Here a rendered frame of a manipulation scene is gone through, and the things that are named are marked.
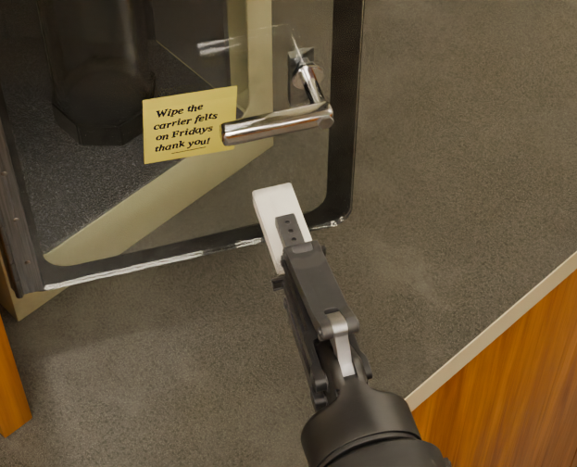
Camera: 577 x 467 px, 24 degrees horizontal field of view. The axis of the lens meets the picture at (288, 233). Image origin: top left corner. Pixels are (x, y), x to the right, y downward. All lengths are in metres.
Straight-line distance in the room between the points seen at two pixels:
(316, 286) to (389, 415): 0.10
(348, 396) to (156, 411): 0.37
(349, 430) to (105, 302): 0.47
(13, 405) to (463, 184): 0.49
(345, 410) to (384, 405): 0.03
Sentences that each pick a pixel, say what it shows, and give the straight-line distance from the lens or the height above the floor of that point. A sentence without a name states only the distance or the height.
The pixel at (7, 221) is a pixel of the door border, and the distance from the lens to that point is 1.14.
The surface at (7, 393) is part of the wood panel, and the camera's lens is 1.16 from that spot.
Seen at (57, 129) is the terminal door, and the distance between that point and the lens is 1.06.
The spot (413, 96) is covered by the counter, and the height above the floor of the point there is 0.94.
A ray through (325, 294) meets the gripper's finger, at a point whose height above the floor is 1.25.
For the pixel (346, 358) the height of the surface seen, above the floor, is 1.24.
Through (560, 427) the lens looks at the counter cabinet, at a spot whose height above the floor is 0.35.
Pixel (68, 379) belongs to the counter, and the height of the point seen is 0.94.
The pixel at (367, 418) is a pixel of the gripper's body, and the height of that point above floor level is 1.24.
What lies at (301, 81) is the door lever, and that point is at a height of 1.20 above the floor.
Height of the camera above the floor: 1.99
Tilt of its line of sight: 53 degrees down
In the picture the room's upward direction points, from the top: straight up
